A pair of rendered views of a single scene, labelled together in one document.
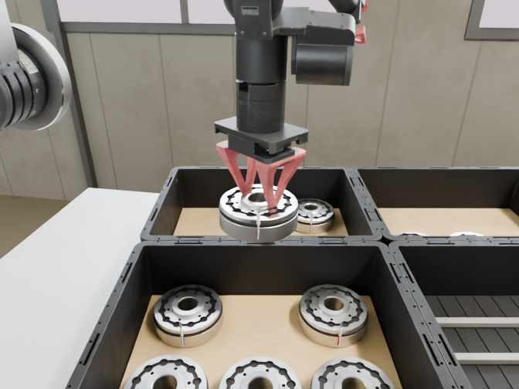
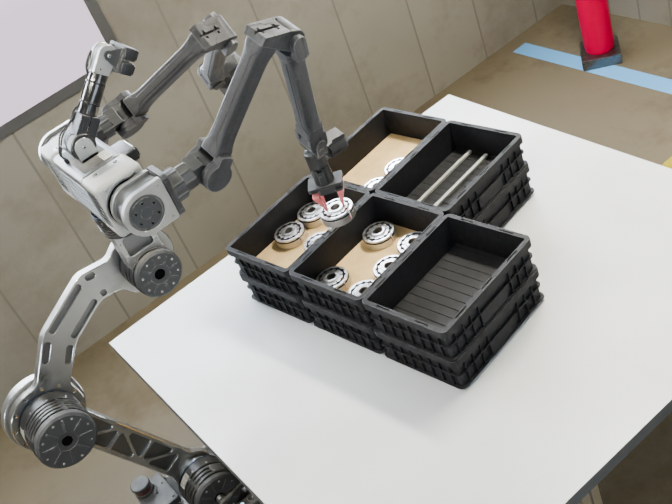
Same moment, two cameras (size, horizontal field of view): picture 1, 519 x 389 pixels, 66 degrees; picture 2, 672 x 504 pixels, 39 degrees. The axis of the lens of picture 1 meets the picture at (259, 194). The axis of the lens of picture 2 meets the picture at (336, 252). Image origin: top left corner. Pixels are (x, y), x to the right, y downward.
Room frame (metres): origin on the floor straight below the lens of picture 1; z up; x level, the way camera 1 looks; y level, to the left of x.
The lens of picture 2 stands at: (-1.45, 1.30, 2.59)
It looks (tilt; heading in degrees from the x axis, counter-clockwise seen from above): 36 degrees down; 327
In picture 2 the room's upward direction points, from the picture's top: 23 degrees counter-clockwise
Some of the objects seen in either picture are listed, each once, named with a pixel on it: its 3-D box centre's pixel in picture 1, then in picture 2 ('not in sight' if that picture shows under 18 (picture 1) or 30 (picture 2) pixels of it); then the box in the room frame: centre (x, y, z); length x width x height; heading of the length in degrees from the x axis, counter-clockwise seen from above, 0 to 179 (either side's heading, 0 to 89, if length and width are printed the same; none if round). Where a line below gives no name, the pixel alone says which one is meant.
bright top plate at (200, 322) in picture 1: (188, 307); (331, 278); (0.46, 0.11, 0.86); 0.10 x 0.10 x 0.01
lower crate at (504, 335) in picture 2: not in sight; (460, 313); (0.09, 0.00, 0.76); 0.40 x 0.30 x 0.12; 90
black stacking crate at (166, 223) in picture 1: (260, 224); (304, 235); (0.69, 0.00, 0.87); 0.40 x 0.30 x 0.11; 90
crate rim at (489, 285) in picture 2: not in sight; (446, 272); (0.09, 0.00, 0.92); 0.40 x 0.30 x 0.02; 90
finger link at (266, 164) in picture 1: (266, 169); (334, 194); (0.45, -0.01, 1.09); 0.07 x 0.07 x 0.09; 44
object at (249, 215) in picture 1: (259, 202); (336, 208); (0.46, 0.00, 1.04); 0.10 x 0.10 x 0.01
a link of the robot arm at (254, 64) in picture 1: (266, 56); (317, 156); (0.46, -0.01, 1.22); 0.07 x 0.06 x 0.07; 80
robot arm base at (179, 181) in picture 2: not in sight; (176, 182); (0.46, 0.41, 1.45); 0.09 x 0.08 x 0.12; 170
